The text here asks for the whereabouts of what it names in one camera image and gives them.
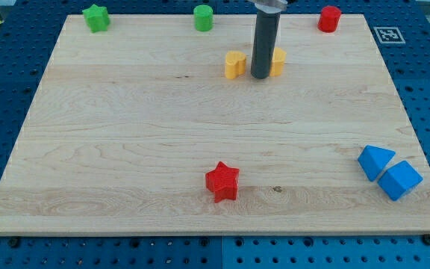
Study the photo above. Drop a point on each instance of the blue cube block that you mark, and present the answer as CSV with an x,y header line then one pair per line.
x,y
399,179

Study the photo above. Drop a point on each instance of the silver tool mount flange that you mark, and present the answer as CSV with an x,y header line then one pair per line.
x,y
270,6

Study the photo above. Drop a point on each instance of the wooden board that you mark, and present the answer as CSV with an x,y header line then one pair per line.
x,y
126,122

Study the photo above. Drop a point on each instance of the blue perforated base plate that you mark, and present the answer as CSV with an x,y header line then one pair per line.
x,y
27,37

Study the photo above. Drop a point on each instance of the yellow block behind pointer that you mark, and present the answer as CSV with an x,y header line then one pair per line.
x,y
278,61

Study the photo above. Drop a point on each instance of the red star block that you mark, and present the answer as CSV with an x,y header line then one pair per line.
x,y
223,182

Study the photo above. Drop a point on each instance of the yellow heart block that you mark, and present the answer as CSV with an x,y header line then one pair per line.
x,y
235,64

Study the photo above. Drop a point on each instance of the green cylinder block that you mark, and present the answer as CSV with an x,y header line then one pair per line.
x,y
203,17

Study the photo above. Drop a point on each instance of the blue triangle block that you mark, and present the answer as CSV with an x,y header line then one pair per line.
x,y
373,160

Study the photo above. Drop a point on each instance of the red cylinder block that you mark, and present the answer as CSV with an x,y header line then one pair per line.
x,y
329,18

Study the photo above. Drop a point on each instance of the white fiducial marker tag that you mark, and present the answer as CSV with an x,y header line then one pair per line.
x,y
389,35

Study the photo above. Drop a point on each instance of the dark grey cylindrical pointer tool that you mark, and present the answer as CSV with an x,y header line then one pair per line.
x,y
266,29

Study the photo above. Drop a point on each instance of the green star block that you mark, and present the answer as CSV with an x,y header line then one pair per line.
x,y
96,18

